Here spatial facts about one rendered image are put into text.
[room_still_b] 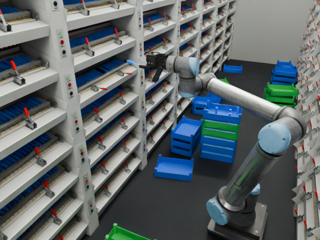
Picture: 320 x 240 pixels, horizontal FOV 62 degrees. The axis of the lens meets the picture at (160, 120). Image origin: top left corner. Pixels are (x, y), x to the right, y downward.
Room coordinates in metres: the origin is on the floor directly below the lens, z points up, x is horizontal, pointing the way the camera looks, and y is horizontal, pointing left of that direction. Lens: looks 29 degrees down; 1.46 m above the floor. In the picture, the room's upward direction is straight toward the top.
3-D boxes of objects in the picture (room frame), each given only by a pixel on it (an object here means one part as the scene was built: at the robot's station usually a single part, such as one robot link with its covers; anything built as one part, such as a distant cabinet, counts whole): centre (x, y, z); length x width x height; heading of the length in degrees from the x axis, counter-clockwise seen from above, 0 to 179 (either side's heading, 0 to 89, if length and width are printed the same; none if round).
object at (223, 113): (1.98, -0.53, 0.44); 0.30 x 0.20 x 0.08; 72
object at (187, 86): (1.39, -0.16, 0.91); 0.12 x 0.09 x 0.12; 126
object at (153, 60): (1.46, 0.01, 1.02); 0.12 x 0.08 x 0.09; 67
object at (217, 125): (1.98, -0.53, 0.36); 0.30 x 0.20 x 0.08; 72
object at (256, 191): (1.18, -0.50, 0.31); 0.17 x 0.15 x 0.18; 126
